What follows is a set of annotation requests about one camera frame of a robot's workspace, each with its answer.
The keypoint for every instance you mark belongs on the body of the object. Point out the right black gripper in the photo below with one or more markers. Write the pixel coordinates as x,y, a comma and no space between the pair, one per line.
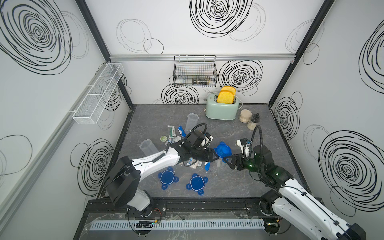
239,158

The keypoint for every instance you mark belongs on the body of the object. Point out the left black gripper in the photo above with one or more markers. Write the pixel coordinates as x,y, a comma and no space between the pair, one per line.
208,155

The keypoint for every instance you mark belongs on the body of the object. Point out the blue container lid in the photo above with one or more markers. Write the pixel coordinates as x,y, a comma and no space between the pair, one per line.
197,184
223,150
167,178

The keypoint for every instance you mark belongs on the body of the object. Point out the blue small toiletry tube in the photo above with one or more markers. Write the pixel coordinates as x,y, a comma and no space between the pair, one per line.
182,132

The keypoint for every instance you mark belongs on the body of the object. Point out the white round toiletry piece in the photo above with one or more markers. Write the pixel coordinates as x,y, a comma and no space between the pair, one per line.
177,139

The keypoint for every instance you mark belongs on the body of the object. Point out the blue-lid clear container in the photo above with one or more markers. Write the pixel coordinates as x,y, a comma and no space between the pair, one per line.
148,147
219,163
192,121

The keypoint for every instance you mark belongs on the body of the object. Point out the green toothbrush packet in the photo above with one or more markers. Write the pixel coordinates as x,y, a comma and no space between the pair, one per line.
172,132

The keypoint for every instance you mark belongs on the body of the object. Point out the green round toiletry tin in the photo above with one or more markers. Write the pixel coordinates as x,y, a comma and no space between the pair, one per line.
164,138

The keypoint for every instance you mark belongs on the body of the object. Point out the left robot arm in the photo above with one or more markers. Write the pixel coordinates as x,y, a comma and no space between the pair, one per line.
122,181

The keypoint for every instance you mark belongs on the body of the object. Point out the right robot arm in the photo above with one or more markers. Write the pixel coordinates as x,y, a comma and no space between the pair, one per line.
288,199

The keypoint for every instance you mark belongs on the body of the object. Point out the mint green toaster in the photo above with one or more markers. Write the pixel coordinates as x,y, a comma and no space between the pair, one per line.
218,111

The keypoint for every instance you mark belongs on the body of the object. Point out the black-cap glass bottle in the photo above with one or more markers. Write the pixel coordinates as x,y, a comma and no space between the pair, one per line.
254,121

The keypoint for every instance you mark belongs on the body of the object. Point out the beige round jar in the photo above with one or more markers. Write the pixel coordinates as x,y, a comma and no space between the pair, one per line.
245,116

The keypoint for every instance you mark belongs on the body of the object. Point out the front yellow toast slice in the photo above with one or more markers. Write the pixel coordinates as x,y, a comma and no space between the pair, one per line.
225,97

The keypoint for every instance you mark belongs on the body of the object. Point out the yellow toast slice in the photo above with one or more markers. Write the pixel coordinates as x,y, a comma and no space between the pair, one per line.
225,97
229,89

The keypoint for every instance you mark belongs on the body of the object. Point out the back yellow toast slice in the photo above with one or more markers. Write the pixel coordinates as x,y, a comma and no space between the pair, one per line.
229,89

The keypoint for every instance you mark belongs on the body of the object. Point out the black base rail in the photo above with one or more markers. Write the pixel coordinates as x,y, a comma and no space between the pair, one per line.
164,207

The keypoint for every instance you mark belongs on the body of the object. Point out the white slotted cable duct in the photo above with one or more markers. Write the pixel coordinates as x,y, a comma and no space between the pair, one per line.
167,225

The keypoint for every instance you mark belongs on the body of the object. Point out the black wire wall basket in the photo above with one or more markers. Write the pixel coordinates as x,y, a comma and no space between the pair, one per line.
195,71

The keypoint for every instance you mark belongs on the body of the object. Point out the white mesh wall shelf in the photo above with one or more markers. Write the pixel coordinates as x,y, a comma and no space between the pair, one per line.
95,102

